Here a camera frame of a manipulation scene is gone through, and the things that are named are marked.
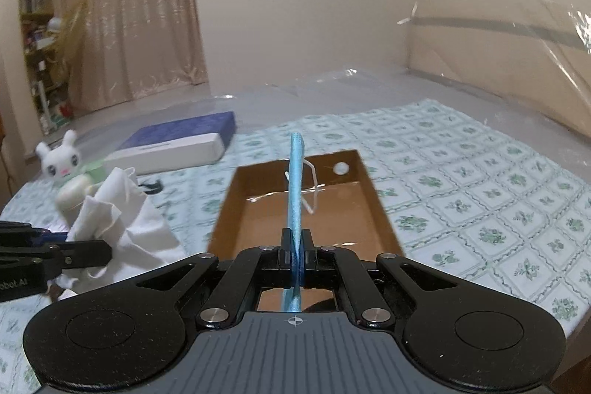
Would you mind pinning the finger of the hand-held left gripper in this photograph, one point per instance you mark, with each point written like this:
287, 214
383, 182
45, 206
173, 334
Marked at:
85, 258
46, 235

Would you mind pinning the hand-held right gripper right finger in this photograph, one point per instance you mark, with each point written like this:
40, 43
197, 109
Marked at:
308, 258

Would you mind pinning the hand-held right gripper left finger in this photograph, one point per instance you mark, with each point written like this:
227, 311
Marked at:
284, 258

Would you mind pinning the brown cardboard box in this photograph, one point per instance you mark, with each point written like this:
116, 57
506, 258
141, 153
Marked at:
341, 214

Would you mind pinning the blue face mask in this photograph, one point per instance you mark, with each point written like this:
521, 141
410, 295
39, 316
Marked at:
294, 186

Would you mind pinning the cream thermos bottle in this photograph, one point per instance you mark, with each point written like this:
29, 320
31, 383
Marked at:
74, 191

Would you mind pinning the white bunny plush toy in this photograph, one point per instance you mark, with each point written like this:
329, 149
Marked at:
57, 161

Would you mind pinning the blue and white flat box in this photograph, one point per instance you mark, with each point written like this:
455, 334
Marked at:
180, 135

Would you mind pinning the floral bedsheet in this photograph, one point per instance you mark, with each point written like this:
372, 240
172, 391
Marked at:
461, 200

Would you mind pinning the clear plastic cover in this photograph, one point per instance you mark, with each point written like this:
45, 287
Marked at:
323, 91

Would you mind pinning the cluttered bookshelf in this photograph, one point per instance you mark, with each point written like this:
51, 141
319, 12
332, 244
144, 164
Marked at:
34, 29

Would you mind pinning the beige curtain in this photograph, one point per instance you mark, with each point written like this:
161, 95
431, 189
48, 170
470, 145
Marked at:
138, 15

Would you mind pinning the wooden headboard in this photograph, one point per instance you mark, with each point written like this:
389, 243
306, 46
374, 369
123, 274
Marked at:
485, 66

